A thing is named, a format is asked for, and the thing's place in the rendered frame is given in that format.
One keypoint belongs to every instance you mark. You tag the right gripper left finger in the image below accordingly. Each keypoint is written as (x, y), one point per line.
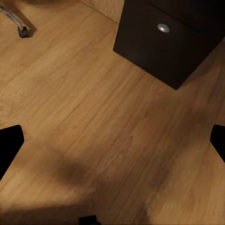
(11, 140)

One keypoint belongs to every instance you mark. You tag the cabinet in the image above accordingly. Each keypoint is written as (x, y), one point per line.
(169, 38)
(110, 8)

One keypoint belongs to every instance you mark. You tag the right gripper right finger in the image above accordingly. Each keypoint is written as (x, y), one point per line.
(217, 139)

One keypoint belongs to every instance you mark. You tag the swivel chair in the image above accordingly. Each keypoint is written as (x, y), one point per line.
(22, 30)

